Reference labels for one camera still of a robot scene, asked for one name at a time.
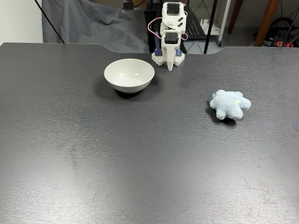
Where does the sky blue plush doll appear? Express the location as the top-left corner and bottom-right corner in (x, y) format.
(206, 89), (252, 121)

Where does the white ceramic bowl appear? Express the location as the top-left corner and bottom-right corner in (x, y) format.
(104, 58), (155, 94)

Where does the black perforated metal cart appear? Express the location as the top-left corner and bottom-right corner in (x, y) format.
(143, 0), (218, 55)

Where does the white item on shelf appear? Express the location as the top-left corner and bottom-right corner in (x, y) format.
(200, 18), (221, 34)

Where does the slim brown wooden leg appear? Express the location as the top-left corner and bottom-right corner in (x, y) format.
(228, 0), (244, 35)

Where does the grey cloth backdrop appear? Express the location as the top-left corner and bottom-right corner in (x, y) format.
(42, 0), (150, 53)

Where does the thick brown wooden leg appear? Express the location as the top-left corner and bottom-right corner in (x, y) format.
(254, 0), (282, 47)

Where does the black and red vacuum cleaner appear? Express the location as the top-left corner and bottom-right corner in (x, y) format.
(253, 16), (299, 49)

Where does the thin black slanted pole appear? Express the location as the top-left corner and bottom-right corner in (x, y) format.
(34, 0), (65, 44)

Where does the white cart frame with castor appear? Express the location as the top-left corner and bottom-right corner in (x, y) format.
(217, 0), (232, 47)

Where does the small black camera box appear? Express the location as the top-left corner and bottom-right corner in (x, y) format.
(121, 0), (135, 11)

